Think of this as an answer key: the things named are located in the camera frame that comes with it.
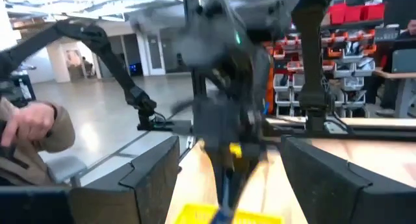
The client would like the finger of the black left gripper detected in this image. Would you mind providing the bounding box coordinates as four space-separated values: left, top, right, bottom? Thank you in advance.
235 145 268 206
202 142 229 199

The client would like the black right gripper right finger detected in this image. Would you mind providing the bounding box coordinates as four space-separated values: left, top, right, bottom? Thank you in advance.
279 134 416 224

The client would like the black face wash tube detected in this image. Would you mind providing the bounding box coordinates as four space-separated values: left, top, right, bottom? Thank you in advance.
210 171 240 224

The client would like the red storage bin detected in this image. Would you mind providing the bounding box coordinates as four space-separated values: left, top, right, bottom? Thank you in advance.
362 3 386 22
328 3 347 25
344 5 365 23

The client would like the storage rack with bins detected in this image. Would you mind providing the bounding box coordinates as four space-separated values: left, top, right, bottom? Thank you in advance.
265 21 386 119

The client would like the yellow plastic basket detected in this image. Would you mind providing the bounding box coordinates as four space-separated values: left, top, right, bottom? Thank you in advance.
174 203 284 224

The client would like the person's hand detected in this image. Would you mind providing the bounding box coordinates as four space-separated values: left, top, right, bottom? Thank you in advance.
0 100 58 149

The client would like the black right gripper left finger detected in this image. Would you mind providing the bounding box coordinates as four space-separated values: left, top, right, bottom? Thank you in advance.
68 135 181 224

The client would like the grey stool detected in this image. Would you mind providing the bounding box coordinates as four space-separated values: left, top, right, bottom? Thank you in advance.
45 155 88 188

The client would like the wooden desk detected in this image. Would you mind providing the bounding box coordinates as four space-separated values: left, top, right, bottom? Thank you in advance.
372 68 416 119

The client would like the person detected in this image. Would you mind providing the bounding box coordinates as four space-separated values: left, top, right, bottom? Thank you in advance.
80 56 95 78
0 97 77 186
378 18 416 118

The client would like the grey monitor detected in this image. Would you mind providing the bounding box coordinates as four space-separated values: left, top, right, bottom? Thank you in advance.
391 48 416 74

